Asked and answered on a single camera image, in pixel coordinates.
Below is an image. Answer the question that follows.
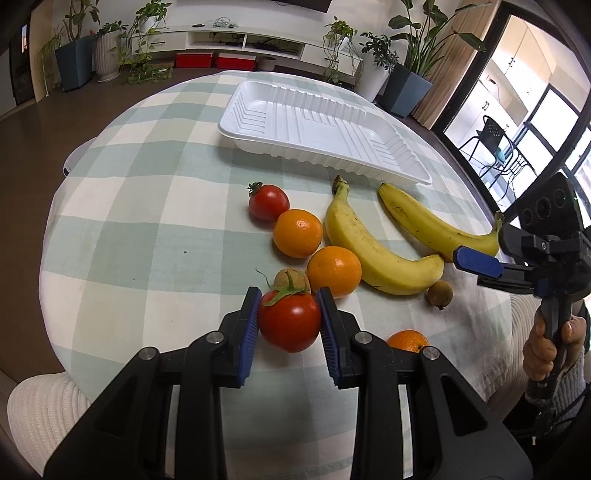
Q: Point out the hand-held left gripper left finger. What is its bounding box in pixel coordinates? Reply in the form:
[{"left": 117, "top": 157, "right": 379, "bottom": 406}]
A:
[{"left": 44, "top": 286, "right": 264, "bottom": 480}]

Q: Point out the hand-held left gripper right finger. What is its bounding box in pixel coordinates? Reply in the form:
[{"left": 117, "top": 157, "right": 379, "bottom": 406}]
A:
[{"left": 316, "top": 286, "right": 534, "bottom": 480}]

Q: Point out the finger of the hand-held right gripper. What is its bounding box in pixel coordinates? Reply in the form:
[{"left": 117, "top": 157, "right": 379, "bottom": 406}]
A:
[
  {"left": 452, "top": 246, "right": 536, "bottom": 280},
  {"left": 477, "top": 274, "right": 539, "bottom": 294}
]

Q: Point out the red tomato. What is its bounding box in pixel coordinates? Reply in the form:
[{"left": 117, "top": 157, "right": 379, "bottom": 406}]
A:
[
  {"left": 247, "top": 182, "right": 291, "bottom": 222},
  {"left": 256, "top": 270, "right": 322, "bottom": 354}
]

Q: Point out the brown kiwi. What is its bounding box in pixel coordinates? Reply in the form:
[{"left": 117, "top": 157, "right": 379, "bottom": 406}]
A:
[
  {"left": 273, "top": 268, "right": 311, "bottom": 296},
  {"left": 426, "top": 281, "right": 454, "bottom": 310}
]

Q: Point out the yellow banana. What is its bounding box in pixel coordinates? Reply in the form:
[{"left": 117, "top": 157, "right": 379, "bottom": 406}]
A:
[
  {"left": 378, "top": 183, "right": 504, "bottom": 263},
  {"left": 324, "top": 175, "right": 445, "bottom": 296}
]

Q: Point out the small mandarin orange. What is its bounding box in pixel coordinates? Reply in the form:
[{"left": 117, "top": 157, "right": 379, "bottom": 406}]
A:
[{"left": 387, "top": 329, "right": 430, "bottom": 354}]

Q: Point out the white plastic tray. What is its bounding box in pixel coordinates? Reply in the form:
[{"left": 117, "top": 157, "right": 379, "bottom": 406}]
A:
[{"left": 218, "top": 80, "right": 433, "bottom": 186}]

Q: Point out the person's right hand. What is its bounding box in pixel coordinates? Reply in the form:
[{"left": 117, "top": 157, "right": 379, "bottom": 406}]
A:
[{"left": 523, "top": 307, "right": 588, "bottom": 383}]

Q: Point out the black metal chair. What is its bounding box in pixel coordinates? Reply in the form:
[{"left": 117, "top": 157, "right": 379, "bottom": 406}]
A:
[{"left": 458, "top": 114, "right": 539, "bottom": 195}]

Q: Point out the green white checked tablecloth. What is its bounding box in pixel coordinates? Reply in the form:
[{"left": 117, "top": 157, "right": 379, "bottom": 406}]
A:
[{"left": 38, "top": 69, "right": 513, "bottom": 480}]

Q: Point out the large-leaf plant in blue pot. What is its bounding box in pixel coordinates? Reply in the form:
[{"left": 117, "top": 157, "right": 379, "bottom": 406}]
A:
[{"left": 381, "top": 0, "right": 491, "bottom": 119}]

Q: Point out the leafy plant in white pot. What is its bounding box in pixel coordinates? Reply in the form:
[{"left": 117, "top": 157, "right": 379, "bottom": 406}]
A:
[{"left": 358, "top": 31, "right": 399, "bottom": 103}]

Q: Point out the white knit cushion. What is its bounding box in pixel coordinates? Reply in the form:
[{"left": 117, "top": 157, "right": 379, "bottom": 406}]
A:
[{"left": 7, "top": 373, "right": 93, "bottom": 480}]

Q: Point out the white round stool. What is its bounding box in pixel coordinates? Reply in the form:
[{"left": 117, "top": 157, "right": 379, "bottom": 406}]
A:
[{"left": 62, "top": 137, "right": 99, "bottom": 177}]

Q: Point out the hanging green plant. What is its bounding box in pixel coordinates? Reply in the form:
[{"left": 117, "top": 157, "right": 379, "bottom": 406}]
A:
[{"left": 322, "top": 17, "right": 360, "bottom": 85}]

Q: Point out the red storage box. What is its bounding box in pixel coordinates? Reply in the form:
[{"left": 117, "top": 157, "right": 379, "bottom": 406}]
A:
[
  {"left": 216, "top": 52, "right": 257, "bottom": 71},
  {"left": 175, "top": 52, "right": 214, "bottom": 69}
]

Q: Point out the trailing green pothos plant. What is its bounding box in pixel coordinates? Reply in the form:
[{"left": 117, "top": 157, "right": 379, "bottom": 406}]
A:
[{"left": 117, "top": 0, "right": 175, "bottom": 86}]

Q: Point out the white television cabinet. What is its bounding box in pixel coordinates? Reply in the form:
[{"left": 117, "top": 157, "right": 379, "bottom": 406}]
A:
[{"left": 131, "top": 28, "right": 362, "bottom": 75}]

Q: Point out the black television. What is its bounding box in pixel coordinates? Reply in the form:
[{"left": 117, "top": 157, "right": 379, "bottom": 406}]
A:
[{"left": 281, "top": 0, "right": 333, "bottom": 13}]

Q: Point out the plant in white ribbed pot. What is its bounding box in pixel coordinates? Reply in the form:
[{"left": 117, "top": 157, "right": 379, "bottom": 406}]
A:
[{"left": 92, "top": 21, "right": 127, "bottom": 84}]

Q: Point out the tall plant in blue pot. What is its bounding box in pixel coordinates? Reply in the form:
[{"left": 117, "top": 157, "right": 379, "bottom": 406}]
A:
[{"left": 39, "top": 0, "right": 100, "bottom": 92}]

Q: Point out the black cable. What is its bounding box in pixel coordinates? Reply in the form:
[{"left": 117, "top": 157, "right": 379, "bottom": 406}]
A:
[{"left": 505, "top": 401, "right": 591, "bottom": 439}]

